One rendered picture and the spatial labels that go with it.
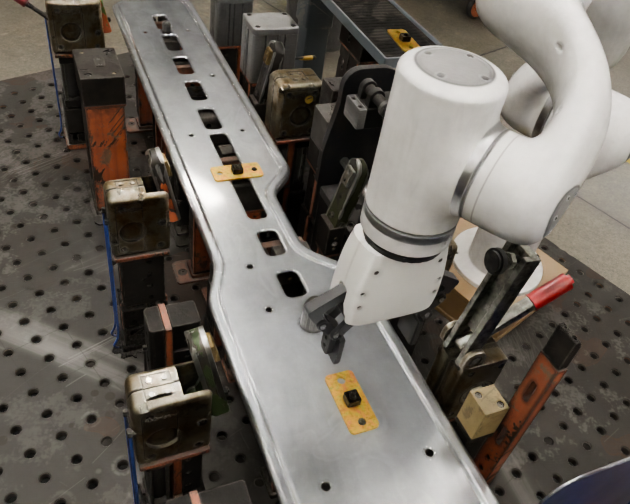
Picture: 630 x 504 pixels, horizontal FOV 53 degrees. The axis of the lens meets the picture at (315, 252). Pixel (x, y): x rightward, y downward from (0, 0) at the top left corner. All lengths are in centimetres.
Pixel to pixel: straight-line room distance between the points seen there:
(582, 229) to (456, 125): 255
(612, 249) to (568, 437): 180
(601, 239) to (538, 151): 252
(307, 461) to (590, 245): 233
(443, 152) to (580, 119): 10
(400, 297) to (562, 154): 21
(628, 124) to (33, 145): 129
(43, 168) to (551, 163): 130
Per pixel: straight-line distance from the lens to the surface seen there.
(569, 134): 49
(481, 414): 74
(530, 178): 47
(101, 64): 131
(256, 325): 83
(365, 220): 55
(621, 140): 109
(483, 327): 75
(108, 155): 136
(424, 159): 48
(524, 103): 109
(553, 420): 126
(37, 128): 175
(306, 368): 80
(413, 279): 59
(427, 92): 46
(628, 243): 306
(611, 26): 94
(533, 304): 80
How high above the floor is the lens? 164
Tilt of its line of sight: 43 degrees down
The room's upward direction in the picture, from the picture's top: 11 degrees clockwise
